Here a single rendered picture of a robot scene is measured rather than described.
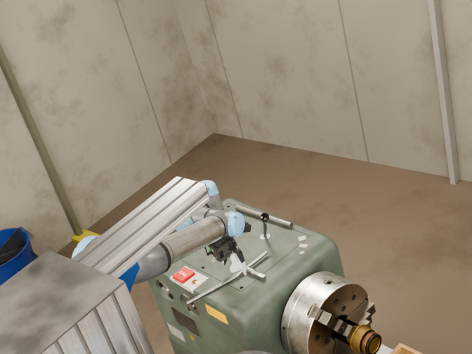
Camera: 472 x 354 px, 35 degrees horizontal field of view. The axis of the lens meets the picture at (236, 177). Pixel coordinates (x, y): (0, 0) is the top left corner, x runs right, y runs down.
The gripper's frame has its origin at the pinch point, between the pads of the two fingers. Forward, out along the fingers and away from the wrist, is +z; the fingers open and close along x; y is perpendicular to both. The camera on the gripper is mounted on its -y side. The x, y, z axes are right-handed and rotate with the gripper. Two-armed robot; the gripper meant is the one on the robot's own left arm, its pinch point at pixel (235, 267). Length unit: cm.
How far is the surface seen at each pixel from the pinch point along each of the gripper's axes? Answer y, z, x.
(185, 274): 10.4, 2.9, -16.6
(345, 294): -17.4, 10.9, 31.9
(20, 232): -7, 77, -241
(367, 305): -23.5, 19.3, 34.8
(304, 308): -3.4, 8.5, 27.0
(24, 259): 4, 83, -221
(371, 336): -12, 18, 46
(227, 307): 12.8, 4.5, 8.4
